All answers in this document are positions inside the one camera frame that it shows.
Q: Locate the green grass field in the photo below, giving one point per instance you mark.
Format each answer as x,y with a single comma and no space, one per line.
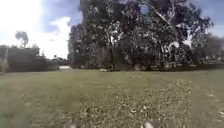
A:
110,96

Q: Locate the stand of tall dark trees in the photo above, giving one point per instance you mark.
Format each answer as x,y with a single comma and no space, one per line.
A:
133,36

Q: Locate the robot's own part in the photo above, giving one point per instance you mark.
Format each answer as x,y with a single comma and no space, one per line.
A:
148,125
72,126

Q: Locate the dark hedge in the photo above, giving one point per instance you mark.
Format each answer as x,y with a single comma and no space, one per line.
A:
25,60

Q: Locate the thin distant tree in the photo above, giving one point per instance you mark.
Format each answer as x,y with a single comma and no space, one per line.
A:
22,37

